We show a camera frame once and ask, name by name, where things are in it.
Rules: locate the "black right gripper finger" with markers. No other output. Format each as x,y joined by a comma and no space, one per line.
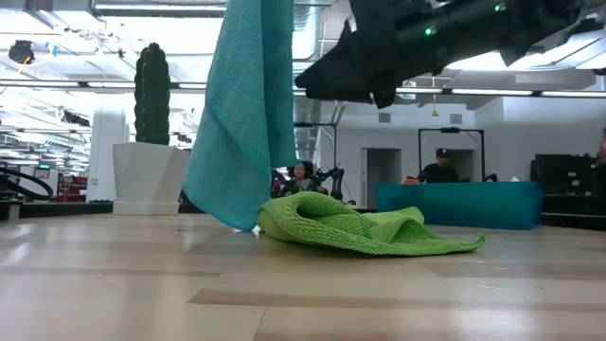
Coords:
331,83

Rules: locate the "light blue microfiber towel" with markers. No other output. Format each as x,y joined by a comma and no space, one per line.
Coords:
241,142

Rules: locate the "orange microfiber towel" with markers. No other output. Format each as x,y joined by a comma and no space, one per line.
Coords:
411,181

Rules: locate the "green microfiber towel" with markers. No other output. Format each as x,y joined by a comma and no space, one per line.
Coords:
341,227

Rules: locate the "black background robot arm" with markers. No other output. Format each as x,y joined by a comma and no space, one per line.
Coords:
337,182
279,184

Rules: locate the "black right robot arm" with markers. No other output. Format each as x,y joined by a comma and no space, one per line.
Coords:
497,23

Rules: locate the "person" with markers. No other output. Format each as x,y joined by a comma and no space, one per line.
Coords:
300,180
438,171

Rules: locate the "dark teal fabric bin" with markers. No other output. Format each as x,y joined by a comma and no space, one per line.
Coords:
464,206

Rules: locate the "green cactus plant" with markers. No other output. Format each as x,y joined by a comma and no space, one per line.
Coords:
152,95

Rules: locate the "white hexagonal plant pot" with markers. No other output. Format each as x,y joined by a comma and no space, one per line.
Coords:
147,175

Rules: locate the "black storage cabinet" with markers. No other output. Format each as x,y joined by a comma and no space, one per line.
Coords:
565,182

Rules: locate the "white pillar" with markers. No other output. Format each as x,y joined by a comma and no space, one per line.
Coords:
108,151

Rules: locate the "red equipment cart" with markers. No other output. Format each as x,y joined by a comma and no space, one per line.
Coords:
73,187

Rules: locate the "green exit sign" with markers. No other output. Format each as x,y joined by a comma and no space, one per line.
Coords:
43,166

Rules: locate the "black ceiling device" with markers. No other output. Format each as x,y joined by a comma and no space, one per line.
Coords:
21,51

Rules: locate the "black rig frame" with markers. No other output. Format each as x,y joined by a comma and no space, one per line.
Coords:
315,124
450,130

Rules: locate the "silver ventilation duct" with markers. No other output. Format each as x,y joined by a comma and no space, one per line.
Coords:
308,28

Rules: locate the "grey metal bracket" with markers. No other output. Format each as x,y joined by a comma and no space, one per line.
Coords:
14,210

